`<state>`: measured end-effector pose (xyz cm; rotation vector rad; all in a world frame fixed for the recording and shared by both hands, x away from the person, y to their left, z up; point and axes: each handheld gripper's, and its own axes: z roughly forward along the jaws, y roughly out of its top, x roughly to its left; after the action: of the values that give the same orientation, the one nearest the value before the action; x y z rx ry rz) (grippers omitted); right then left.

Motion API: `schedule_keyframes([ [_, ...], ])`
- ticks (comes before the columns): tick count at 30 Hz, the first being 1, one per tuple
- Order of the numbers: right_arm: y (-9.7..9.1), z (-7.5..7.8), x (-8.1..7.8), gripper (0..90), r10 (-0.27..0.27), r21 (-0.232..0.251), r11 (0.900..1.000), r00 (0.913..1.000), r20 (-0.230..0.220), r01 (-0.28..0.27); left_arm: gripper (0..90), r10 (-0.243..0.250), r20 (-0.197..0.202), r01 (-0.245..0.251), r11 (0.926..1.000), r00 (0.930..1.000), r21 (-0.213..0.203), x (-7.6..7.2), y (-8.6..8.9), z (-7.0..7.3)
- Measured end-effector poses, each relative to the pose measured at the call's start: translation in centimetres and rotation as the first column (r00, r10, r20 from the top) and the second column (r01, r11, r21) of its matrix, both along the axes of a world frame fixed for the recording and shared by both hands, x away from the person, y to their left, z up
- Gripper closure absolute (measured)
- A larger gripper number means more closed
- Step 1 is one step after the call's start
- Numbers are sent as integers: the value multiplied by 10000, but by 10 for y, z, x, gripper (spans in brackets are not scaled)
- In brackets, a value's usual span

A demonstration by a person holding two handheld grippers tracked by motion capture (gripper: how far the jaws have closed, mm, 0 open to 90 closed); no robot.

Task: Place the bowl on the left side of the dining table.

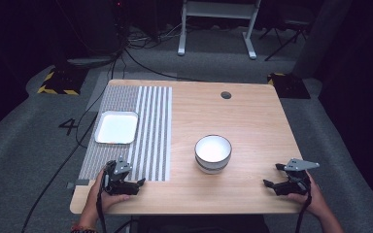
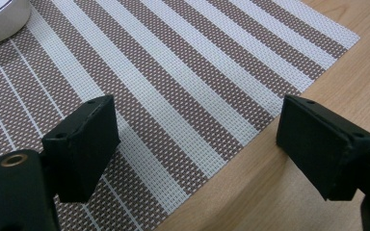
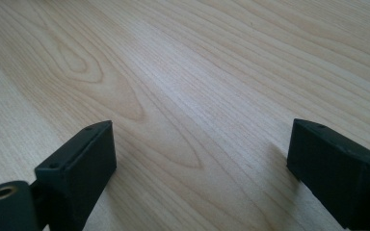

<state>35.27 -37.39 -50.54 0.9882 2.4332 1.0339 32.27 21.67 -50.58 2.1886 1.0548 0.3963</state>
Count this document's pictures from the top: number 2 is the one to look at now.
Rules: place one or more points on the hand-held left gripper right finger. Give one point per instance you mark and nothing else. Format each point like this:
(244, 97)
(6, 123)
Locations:
(318, 147)

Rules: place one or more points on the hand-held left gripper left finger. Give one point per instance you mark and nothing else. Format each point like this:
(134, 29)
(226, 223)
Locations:
(80, 150)

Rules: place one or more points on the striped woven placemat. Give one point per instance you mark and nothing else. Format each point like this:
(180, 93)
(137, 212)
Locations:
(179, 83)

